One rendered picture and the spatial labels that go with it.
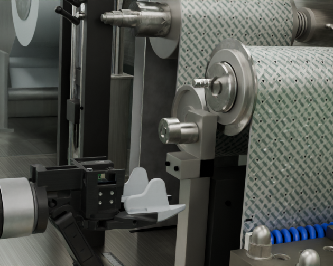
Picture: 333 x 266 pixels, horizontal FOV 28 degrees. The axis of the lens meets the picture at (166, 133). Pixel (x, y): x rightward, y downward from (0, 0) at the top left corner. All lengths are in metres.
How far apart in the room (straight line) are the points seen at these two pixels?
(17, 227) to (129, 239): 0.53
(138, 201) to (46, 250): 0.42
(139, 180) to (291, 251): 0.24
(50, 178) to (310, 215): 0.44
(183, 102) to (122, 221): 0.35
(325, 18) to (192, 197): 0.49
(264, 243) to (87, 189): 0.26
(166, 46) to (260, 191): 0.35
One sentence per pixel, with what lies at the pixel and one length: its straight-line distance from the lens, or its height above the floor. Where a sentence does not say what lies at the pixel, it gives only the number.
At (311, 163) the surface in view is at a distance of 1.05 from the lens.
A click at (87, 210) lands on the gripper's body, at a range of 0.86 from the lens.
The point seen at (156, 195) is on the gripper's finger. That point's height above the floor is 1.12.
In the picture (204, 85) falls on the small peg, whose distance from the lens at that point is 1.01.
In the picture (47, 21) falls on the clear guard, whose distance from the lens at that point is 1.90.
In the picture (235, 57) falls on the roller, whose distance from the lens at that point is 0.98.
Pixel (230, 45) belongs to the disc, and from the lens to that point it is 1.01.
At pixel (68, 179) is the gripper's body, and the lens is 0.85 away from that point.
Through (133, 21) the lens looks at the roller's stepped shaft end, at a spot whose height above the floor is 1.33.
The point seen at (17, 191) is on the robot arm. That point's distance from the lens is 0.83.
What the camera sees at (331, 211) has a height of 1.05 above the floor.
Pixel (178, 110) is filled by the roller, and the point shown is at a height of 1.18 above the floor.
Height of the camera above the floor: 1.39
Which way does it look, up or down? 12 degrees down
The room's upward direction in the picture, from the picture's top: 3 degrees clockwise
